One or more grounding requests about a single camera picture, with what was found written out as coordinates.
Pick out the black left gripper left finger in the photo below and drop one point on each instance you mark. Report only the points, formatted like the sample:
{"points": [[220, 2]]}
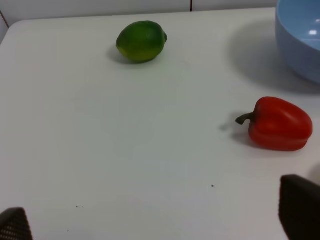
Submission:
{"points": [[14, 225]]}

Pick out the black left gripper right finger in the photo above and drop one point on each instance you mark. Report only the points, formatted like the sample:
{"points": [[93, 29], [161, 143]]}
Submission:
{"points": [[299, 208]]}

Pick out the green lime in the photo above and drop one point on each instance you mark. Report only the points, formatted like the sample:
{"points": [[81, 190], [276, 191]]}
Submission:
{"points": [[141, 41]]}

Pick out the light blue bowl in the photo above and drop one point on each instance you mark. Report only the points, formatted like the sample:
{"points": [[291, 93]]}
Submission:
{"points": [[297, 30]]}

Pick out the red bell pepper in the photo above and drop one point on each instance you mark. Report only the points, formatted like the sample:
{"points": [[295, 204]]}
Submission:
{"points": [[278, 125]]}

